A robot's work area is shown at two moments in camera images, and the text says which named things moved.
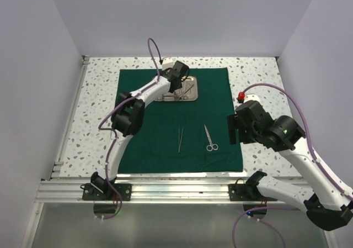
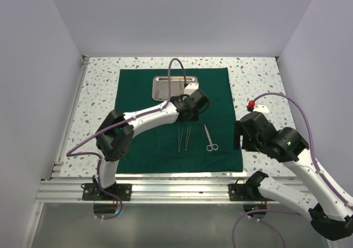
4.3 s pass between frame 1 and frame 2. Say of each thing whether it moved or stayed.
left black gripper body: moved
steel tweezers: stayed
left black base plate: stayed
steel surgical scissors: stayed
